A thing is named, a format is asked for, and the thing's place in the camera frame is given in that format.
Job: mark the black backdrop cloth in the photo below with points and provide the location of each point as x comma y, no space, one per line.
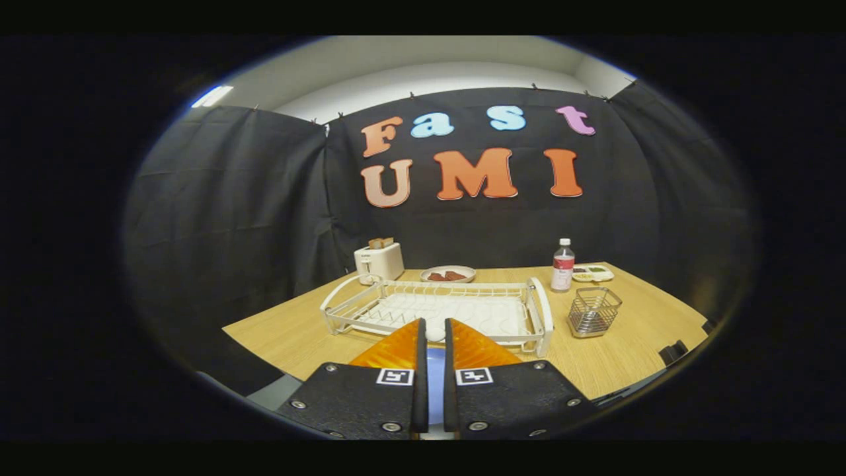
231,218

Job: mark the ceiling light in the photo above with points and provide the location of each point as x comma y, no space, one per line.
211,96

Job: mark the brown food pieces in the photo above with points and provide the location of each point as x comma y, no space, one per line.
447,276

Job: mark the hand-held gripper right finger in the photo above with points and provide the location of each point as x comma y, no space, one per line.
509,403

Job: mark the small dark block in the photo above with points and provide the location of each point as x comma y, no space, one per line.
673,352

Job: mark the beige plate with food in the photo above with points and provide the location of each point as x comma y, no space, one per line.
426,276

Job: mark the silver spoon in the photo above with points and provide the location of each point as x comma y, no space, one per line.
435,332

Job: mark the white divided condiment tray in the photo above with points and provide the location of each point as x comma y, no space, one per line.
593,273

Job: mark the white toaster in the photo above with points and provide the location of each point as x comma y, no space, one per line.
380,263

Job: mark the toast slices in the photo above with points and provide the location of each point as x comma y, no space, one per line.
381,242

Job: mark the white dish rack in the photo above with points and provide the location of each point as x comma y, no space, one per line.
489,314

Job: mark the clear plastic bottle red label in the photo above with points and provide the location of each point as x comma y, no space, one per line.
562,271

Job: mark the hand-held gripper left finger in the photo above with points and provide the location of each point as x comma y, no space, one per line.
357,403

